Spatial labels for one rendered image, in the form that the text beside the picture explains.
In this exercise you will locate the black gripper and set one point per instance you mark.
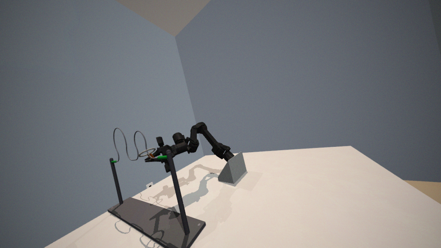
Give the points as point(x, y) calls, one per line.
point(158, 151)

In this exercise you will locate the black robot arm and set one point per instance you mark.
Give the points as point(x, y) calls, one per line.
point(182, 143)

